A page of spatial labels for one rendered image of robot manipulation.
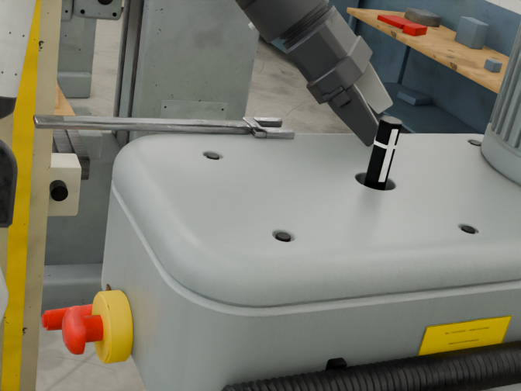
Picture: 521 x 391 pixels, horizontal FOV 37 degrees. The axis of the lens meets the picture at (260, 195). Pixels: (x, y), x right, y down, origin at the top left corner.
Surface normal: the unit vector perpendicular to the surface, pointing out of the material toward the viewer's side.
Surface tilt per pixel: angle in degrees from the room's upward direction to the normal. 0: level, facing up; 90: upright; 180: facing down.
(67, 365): 0
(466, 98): 90
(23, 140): 90
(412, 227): 0
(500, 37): 90
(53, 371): 0
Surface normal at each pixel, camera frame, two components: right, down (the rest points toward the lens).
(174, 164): 0.18, -0.89
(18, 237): 0.40, 0.45
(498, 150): -0.95, -0.04
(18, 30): 0.87, 0.28
